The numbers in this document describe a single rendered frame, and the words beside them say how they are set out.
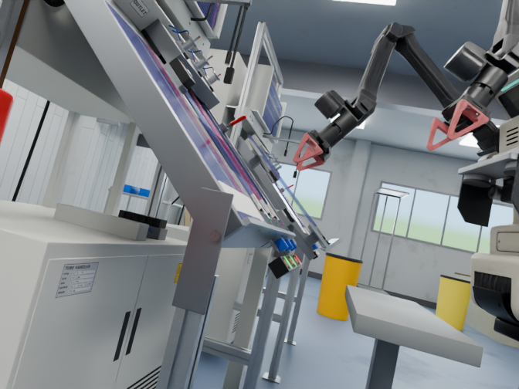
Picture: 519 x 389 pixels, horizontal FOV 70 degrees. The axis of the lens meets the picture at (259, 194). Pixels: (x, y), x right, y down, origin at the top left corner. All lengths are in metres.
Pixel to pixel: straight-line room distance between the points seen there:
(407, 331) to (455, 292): 5.15
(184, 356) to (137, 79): 0.45
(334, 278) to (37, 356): 3.47
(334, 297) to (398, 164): 4.80
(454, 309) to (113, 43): 5.67
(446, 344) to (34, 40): 1.13
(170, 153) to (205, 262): 0.19
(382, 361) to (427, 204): 7.25
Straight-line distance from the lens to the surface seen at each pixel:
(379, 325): 0.83
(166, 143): 0.62
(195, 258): 0.53
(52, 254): 0.73
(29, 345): 0.77
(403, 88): 5.20
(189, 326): 0.55
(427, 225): 8.23
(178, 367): 0.56
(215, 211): 0.52
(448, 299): 6.00
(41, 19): 1.11
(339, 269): 4.02
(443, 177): 8.45
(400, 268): 8.14
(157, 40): 1.12
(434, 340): 0.85
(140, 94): 0.67
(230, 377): 1.55
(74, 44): 1.19
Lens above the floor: 0.72
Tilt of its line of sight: 5 degrees up
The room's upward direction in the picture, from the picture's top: 13 degrees clockwise
